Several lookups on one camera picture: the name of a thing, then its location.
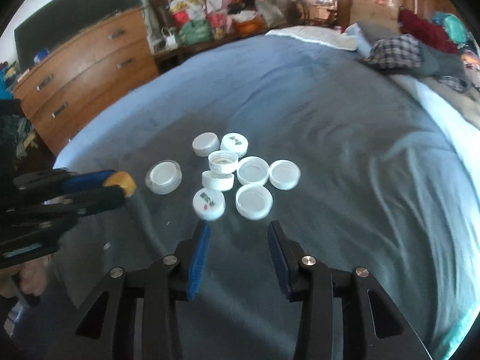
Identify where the orange bottle cap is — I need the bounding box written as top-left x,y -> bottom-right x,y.
104,171 -> 137,198

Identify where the cardboard box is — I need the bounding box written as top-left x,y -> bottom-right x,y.
350,0 -> 400,27

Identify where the white bed sheet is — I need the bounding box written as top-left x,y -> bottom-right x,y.
390,71 -> 480,151

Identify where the dark wooden side table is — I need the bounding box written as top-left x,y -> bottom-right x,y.
144,0 -> 286,74

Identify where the person's left hand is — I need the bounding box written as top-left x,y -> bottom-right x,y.
0,259 -> 51,304

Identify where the black television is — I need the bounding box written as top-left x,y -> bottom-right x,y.
14,0 -> 142,72

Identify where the teal round bag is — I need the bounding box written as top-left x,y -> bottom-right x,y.
431,12 -> 467,46

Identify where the dark grey garment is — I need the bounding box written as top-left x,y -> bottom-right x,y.
416,41 -> 471,91

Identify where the wooden dresser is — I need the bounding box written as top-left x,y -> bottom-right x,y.
13,7 -> 159,156

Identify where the dark patterned cloth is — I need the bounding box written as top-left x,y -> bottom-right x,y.
0,99 -> 29,181

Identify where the cream knitted towel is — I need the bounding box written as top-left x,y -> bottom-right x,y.
264,26 -> 361,51

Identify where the dark red cloth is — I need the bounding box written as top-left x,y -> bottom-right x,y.
397,9 -> 456,51

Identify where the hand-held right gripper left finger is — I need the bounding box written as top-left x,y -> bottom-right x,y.
52,220 -> 211,360

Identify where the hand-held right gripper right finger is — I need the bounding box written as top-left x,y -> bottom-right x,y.
267,220 -> 432,360

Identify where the pile of white bottle caps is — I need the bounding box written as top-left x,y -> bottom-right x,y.
192,132 -> 301,221

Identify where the clear plastic lid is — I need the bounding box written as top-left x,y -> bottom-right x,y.
145,160 -> 183,195

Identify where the plaid shirt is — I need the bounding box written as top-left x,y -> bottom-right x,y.
365,34 -> 424,70

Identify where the small white bag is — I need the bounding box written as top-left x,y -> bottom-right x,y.
163,28 -> 181,49

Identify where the pile of shopping bags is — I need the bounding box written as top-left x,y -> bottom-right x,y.
165,0 -> 286,46

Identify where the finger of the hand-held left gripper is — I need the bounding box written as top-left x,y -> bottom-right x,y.
7,187 -> 128,230
13,170 -> 118,196

